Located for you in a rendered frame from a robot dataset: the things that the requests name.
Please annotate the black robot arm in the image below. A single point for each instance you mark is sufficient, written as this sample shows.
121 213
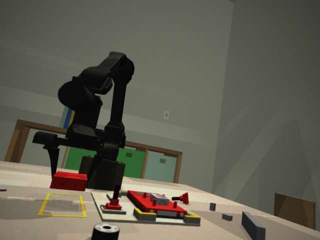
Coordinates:
79 95

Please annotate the black toy tyre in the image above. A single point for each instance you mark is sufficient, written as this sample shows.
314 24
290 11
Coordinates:
105 231

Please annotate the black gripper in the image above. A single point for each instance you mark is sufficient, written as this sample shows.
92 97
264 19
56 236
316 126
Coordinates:
51 143

